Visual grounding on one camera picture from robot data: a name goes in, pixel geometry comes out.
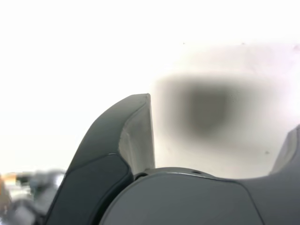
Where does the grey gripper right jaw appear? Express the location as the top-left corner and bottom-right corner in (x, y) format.
(100, 123), (300, 225)

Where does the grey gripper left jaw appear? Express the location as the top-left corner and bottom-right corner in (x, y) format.
(44, 93), (157, 225)

